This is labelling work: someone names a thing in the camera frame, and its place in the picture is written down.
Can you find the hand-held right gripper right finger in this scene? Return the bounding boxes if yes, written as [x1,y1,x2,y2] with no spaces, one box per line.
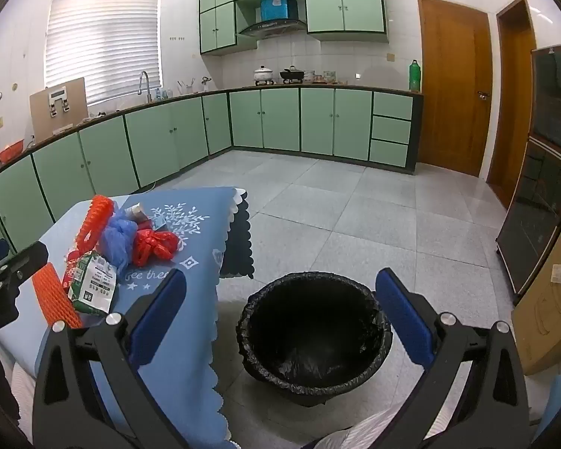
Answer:
[375,268,530,449]

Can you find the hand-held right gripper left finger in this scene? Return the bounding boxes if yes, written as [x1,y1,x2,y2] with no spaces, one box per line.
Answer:
[32,269,190,449]

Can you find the orange foam net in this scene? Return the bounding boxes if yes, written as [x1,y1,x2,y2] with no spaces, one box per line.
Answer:
[32,263,82,329]
[75,195,115,253]

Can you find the green white snack packet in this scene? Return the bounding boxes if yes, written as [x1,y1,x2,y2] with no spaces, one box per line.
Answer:
[63,250,119,315]

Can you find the red plastic bag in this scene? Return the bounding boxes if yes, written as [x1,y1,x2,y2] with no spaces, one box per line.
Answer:
[132,228,181,267]

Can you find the blue plastic bag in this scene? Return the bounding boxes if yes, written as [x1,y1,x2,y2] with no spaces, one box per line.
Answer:
[98,210,138,269]

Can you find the blue milk carton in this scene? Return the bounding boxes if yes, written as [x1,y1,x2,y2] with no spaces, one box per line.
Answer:
[144,213,170,235]

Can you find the black bin with black liner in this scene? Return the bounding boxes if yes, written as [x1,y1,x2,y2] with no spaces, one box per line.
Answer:
[236,271,393,407]

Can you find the light blue tablecloth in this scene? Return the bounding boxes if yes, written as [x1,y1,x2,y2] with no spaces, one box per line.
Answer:
[0,196,122,431]

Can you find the blue tree print tablecloth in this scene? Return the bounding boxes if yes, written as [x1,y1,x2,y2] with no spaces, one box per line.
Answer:
[82,187,251,447]

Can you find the red plastic basin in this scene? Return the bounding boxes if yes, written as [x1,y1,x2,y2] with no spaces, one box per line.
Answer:
[0,139,25,162]

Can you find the navy scalloped cloth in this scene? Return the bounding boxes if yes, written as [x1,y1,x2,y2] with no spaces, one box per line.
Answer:
[217,192,255,279]

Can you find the brown cardboard box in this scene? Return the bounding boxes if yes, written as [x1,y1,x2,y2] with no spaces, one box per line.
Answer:
[512,194,561,375]

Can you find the cardboard box on counter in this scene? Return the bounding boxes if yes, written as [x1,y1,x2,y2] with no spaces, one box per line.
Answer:
[29,77,89,143]

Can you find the black glass cabinet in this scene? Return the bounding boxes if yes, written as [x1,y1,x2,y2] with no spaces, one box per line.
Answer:
[496,42,561,295]

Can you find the green cabinet drawer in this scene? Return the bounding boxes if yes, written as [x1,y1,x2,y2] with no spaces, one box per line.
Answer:
[373,91,413,121]
[371,115,411,145]
[369,139,409,168]

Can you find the blue cloth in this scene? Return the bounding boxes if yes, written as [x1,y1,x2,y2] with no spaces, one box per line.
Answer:
[530,373,561,449]

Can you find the metal kitchen faucet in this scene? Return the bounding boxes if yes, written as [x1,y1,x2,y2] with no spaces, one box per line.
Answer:
[138,70,153,104]

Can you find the green base cabinets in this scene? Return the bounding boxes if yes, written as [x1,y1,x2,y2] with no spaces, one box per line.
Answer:
[0,85,424,263]

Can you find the white window blind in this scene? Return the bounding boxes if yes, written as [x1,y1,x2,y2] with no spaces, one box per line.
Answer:
[44,0,162,106]

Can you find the plain wooden door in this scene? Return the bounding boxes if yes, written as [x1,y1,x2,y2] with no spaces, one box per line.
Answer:
[487,0,538,209]

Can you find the black range hood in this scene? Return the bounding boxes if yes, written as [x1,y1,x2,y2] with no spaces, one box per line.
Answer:
[237,18,308,40]

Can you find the blue box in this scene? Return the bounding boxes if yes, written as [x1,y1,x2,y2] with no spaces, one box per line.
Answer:
[260,0,297,20]

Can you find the wooden door with handle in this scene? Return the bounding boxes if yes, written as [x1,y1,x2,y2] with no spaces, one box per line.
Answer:
[417,0,493,178]

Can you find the green wall cabinets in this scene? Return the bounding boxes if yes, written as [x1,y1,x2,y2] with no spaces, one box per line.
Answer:
[199,0,388,56]

